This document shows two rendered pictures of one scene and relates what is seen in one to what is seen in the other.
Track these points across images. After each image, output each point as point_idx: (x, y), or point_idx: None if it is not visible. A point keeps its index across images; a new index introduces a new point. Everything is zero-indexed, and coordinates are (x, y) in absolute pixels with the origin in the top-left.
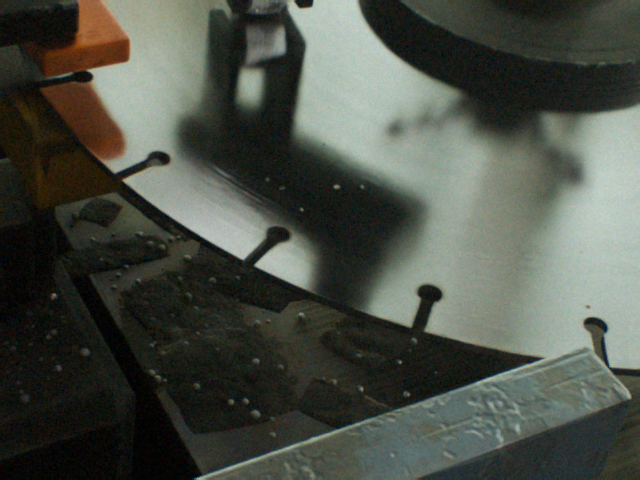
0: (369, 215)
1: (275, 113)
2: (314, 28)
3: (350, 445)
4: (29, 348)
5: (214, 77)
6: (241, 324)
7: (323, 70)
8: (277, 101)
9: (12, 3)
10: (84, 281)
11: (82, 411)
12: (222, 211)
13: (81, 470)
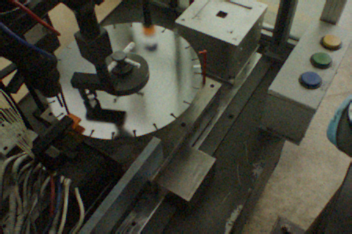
0: (122, 124)
1: (102, 115)
2: (99, 98)
3: (137, 160)
4: (86, 159)
5: (91, 114)
6: None
7: (104, 104)
8: (101, 113)
9: (65, 123)
10: (82, 142)
11: (98, 162)
12: (104, 133)
13: (101, 169)
